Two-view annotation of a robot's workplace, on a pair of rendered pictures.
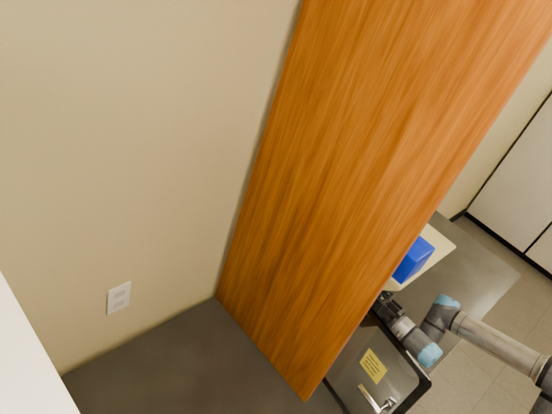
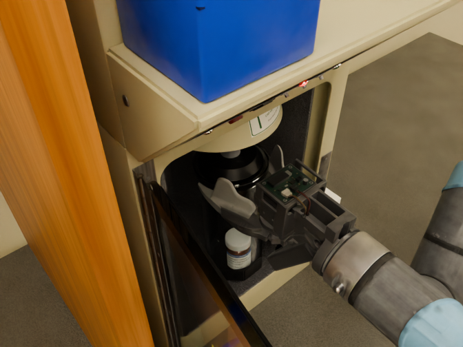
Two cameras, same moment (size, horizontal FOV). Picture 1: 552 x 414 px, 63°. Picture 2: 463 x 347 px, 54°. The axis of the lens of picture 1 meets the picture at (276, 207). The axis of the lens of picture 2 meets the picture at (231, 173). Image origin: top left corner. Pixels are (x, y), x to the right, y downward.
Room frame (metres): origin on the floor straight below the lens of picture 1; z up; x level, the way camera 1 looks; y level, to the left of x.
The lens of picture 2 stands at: (0.64, -0.45, 1.67)
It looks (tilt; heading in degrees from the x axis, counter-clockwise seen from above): 44 degrees down; 15
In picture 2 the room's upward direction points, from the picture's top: straight up
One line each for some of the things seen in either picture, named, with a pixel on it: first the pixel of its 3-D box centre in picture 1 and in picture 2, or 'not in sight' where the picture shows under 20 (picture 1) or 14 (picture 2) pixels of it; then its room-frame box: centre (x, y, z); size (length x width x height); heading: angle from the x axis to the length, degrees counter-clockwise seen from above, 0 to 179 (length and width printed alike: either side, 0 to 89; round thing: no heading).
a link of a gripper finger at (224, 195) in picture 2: not in sight; (224, 192); (1.03, -0.33, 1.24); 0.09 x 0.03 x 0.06; 80
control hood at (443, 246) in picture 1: (407, 264); (303, 66); (1.00, -0.41, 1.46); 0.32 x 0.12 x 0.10; 145
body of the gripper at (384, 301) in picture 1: (384, 308); (304, 218); (1.01, -0.44, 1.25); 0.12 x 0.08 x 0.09; 55
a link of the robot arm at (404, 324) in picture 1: (401, 328); (352, 266); (0.96, -0.50, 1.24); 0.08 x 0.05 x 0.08; 145
